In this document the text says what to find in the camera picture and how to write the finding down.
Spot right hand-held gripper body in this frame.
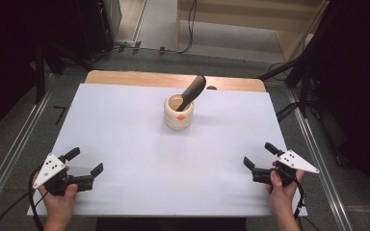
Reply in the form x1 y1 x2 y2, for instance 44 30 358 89
251 148 321 189

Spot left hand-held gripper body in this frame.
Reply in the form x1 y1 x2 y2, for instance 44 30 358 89
32 152 96 197

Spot cream ribbed cup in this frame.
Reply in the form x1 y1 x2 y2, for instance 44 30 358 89
163 92 195 131

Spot black comb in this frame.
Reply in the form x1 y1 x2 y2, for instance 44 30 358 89
175 74 207 113

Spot person's left hand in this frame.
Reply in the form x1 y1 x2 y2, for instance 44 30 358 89
33 165 79 226

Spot person's right hand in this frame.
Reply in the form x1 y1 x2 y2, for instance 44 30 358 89
264 161 305 219

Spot black tripod stand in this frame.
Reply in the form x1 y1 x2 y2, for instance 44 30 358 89
257 47 317 119
32 38 94 106

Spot white board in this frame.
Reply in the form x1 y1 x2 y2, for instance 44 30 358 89
27 83 308 218

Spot wooden table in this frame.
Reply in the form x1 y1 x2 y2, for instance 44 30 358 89
84 69 267 93

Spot black cabinet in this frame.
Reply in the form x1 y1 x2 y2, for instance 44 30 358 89
76 0 116 62

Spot light wooden shelf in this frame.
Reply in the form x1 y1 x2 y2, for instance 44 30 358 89
175 0 331 64

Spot metal floor rail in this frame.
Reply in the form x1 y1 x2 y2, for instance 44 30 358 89
284 88 355 231
0 72 58 224

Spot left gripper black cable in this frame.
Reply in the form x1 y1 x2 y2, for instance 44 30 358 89
0 165 45 231

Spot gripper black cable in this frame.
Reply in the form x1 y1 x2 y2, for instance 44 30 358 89
292 176 322 231
0 165 45 231

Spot black floor cables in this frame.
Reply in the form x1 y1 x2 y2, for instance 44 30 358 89
275 101 301 123

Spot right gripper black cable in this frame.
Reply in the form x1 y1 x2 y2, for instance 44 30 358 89
292 176 322 231

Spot hanging black cable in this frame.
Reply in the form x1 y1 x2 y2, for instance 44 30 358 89
176 0 198 55

